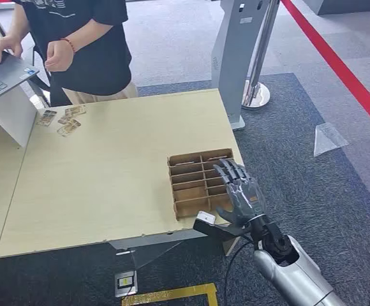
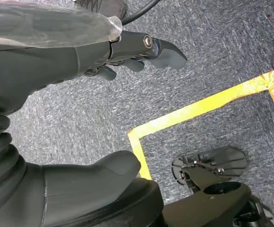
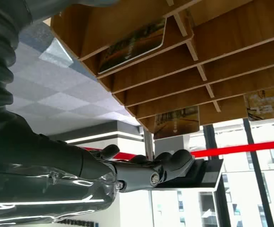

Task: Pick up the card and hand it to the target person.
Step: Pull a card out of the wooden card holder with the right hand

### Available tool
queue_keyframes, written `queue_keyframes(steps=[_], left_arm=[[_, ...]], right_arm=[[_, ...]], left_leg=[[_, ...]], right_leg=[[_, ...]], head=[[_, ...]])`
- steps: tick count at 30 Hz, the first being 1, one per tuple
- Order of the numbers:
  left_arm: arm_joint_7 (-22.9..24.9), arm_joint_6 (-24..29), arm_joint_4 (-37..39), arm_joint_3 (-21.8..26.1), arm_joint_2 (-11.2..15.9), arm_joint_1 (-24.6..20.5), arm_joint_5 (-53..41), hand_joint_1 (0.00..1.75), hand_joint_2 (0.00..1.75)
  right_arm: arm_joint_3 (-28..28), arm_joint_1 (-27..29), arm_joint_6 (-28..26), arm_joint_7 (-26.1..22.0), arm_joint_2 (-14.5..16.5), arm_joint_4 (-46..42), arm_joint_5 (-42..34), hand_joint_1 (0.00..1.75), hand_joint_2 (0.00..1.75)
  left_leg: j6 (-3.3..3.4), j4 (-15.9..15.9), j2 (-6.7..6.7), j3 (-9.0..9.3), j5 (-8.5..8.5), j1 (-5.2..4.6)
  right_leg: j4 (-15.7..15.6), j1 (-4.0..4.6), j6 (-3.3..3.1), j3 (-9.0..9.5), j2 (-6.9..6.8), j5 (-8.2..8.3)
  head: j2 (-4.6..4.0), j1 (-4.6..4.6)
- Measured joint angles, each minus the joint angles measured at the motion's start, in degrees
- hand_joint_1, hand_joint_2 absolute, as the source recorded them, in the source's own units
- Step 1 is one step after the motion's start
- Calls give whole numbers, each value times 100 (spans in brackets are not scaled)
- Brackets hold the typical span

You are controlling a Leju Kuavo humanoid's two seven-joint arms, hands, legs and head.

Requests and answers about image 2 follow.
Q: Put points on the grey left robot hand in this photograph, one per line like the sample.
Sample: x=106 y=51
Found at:
x=44 y=62

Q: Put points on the ribbed grey left arm sleeve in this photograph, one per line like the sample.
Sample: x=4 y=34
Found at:
x=2 y=175

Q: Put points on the rounded black robot leg cover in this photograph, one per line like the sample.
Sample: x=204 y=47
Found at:
x=137 y=203

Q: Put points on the yellow floor tape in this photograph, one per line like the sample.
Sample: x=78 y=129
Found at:
x=198 y=109

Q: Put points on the dark shoe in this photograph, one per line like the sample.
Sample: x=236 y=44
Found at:
x=103 y=7

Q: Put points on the black robot foot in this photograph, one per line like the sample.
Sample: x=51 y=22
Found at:
x=212 y=194

